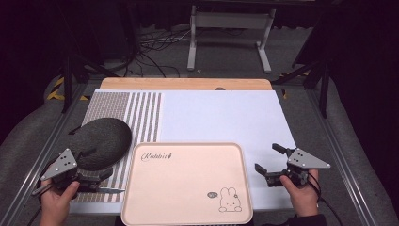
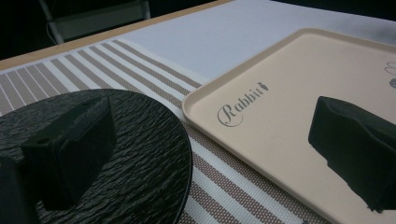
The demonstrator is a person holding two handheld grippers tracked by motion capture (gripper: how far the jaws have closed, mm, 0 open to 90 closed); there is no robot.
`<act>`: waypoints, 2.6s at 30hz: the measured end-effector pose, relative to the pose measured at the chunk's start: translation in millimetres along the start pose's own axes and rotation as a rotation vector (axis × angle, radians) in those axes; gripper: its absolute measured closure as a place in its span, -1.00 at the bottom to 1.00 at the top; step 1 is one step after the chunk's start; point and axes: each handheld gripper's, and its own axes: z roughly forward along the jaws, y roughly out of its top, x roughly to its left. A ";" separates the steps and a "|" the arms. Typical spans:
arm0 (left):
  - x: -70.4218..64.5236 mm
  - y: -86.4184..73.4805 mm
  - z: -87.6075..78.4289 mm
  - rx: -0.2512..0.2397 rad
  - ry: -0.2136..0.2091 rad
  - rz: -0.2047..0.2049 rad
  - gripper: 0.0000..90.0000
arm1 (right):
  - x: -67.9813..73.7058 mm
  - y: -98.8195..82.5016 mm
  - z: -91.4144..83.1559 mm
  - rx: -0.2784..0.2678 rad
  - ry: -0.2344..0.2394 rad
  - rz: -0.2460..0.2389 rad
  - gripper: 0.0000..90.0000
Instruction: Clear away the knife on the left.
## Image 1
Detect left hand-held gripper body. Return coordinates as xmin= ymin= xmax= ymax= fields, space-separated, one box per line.
xmin=31 ymin=148 xmax=102 ymax=196

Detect aluminium rail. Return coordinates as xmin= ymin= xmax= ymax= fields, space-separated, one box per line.
xmin=0 ymin=83 xmax=92 ymax=226
xmin=305 ymin=89 xmax=382 ymax=226

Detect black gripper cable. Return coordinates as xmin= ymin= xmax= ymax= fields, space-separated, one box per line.
xmin=309 ymin=172 xmax=344 ymax=226

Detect black tripod stand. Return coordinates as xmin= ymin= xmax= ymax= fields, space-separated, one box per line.
xmin=272 ymin=57 xmax=332 ymax=120
xmin=60 ymin=53 xmax=120 ymax=114

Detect pink tray with rabbit print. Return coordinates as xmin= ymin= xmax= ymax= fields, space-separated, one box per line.
xmin=120 ymin=142 xmax=254 ymax=226

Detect thin silver metal piece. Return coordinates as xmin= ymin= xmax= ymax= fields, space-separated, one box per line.
xmin=98 ymin=186 xmax=126 ymax=194

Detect dark grey knitted hat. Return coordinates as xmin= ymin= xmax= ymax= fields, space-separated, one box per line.
xmin=68 ymin=117 xmax=133 ymax=172

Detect grey white striped mat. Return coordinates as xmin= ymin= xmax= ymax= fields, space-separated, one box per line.
xmin=73 ymin=91 xmax=163 ymax=203

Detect white board sheet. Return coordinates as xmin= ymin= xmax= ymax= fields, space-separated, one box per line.
xmin=69 ymin=89 xmax=297 ymax=215

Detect black floor cables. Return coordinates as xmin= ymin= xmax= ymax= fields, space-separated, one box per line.
xmin=123 ymin=26 xmax=193 ymax=78

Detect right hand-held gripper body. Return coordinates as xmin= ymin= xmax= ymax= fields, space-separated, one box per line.
xmin=265 ymin=148 xmax=331 ymax=188

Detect person's right hand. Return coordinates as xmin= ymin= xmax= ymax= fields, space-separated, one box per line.
xmin=279 ymin=169 xmax=320 ymax=218

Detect yellow black floor tape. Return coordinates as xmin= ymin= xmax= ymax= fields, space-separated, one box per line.
xmin=46 ymin=76 xmax=90 ymax=102

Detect white metal stand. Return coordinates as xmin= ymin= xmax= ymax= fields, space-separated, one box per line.
xmin=186 ymin=5 xmax=278 ymax=74

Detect person's left hand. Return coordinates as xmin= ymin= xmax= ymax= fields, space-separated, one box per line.
xmin=39 ymin=179 xmax=81 ymax=226

